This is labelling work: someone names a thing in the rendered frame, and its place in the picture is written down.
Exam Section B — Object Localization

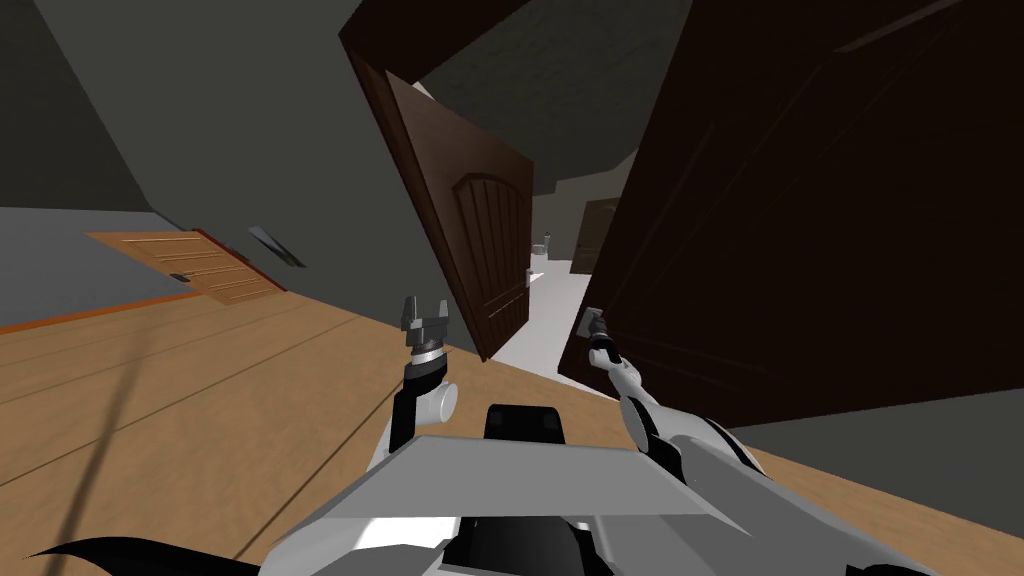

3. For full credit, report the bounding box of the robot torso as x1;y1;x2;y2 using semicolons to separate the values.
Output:
263;403;753;576

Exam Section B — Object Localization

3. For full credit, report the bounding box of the dark brown arched-panel door leaf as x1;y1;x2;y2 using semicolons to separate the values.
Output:
383;70;536;363

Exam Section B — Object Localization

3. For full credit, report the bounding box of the large dark brown door leaf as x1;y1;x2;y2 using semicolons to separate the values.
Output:
557;0;1024;429

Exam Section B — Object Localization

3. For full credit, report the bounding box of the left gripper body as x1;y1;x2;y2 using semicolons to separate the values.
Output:
402;314;451;351

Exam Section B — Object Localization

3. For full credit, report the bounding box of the small dark brown door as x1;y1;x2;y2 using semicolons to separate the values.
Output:
569;197;622;276

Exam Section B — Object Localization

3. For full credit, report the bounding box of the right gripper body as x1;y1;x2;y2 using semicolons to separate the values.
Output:
580;307;612;345

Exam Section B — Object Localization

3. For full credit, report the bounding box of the light wooden door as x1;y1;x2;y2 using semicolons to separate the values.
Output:
86;229;287;307

